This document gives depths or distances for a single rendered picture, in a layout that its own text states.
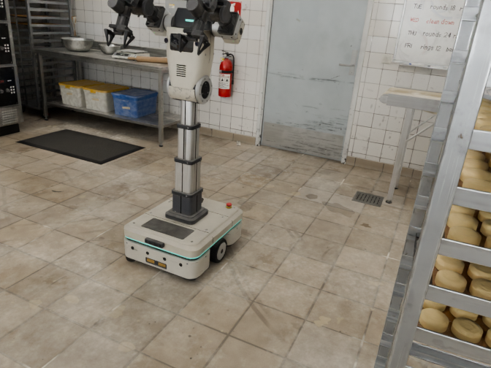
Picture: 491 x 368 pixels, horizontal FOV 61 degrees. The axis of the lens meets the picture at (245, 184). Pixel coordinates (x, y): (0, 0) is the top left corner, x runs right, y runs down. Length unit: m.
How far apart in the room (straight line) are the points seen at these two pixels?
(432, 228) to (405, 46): 3.84
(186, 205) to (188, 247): 0.31
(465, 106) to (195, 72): 1.79
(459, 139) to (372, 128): 3.97
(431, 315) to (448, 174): 0.31
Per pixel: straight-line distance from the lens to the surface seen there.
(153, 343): 2.15
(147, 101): 5.25
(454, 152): 0.67
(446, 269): 0.88
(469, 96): 0.65
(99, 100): 5.43
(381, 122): 4.59
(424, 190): 1.16
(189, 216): 2.57
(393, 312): 1.34
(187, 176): 2.49
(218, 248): 2.59
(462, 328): 0.89
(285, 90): 4.83
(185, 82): 2.33
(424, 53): 4.47
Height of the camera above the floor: 1.47
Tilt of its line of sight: 22 degrees down
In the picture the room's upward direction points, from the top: 4 degrees clockwise
